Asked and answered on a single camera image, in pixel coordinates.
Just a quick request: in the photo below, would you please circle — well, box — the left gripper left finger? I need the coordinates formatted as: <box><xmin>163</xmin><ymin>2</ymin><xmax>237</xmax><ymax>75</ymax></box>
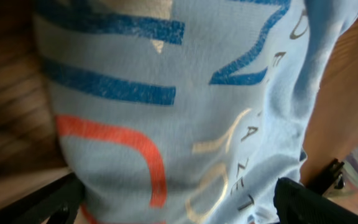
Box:
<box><xmin>0</xmin><ymin>174</ymin><xmax>85</xmax><ymax>224</ymax></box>

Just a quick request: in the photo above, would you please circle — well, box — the light blue printed t-shirt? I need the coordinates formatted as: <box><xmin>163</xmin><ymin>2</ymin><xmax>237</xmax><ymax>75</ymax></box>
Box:
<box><xmin>34</xmin><ymin>0</ymin><xmax>358</xmax><ymax>223</ymax></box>

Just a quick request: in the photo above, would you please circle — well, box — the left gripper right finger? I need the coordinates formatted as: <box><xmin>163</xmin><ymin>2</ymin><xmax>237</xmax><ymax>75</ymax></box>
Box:
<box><xmin>273</xmin><ymin>178</ymin><xmax>358</xmax><ymax>224</ymax></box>

